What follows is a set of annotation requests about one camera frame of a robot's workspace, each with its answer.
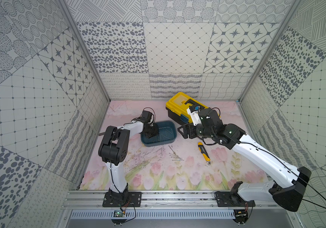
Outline steel nail pile centre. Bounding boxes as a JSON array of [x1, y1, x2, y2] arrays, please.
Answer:
[[168, 146, 184, 162]]

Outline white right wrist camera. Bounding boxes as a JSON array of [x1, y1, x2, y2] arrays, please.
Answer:
[[187, 105, 201, 126]]

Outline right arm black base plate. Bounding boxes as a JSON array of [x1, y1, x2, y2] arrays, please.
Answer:
[[214, 191, 256, 208]]

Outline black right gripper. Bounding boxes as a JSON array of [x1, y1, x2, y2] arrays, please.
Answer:
[[177, 122, 215, 140]]

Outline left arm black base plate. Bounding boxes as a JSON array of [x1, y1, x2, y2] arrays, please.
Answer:
[[103, 191, 142, 208]]

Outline aluminium mounting rail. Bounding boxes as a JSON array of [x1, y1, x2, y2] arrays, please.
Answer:
[[61, 191, 282, 210]]

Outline yellow black utility knife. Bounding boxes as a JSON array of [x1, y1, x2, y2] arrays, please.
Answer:
[[198, 142, 211, 165]]

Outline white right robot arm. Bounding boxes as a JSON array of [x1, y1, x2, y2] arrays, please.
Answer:
[[179, 106, 312, 212]]

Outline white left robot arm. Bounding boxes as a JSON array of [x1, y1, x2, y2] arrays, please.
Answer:
[[98, 108, 159, 203]]

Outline yellow black toolbox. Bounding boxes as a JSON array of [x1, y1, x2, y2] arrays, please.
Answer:
[[166, 92, 209, 125]]

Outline teal plastic storage box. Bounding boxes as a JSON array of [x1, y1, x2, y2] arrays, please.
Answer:
[[141, 121, 177, 147]]

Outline white slotted cable duct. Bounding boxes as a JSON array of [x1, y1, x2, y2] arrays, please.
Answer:
[[70, 209, 235, 219]]

